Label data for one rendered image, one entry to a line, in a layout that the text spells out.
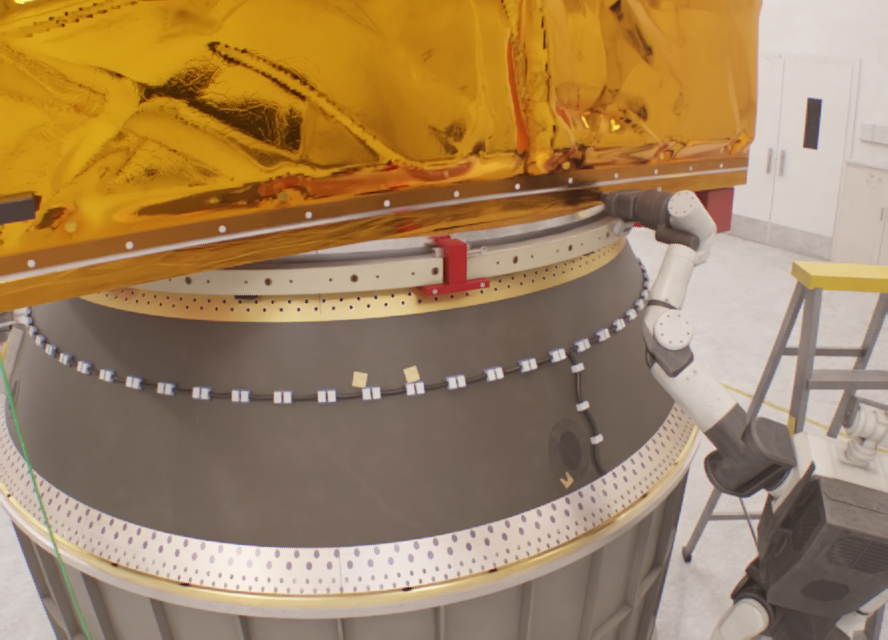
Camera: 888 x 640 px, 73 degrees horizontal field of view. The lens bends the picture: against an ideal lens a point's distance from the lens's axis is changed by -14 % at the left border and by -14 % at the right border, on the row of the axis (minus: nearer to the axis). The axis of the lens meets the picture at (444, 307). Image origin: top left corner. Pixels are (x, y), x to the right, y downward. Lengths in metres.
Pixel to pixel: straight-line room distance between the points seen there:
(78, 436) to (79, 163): 0.70
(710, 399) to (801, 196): 7.72
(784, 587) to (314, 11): 1.32
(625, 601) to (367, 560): 0.80
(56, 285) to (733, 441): 1.18
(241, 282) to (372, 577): 0.58
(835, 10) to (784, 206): 2.49
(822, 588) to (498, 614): 0.64
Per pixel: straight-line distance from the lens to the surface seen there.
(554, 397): 1.42
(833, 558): 1.33
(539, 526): 1.38
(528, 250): 1.35
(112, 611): 1.65
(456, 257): 1.25
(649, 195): 1.50
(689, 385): 1.32
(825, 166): 8.81
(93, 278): 1.10
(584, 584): 1.60
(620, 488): 1.53
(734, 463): 1.35
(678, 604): 3.05
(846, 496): 1.34
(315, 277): 1.23
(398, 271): 1.24
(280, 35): 1.09
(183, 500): 1.36
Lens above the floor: 2.06
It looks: 20 degrees down
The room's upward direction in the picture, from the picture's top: straight up
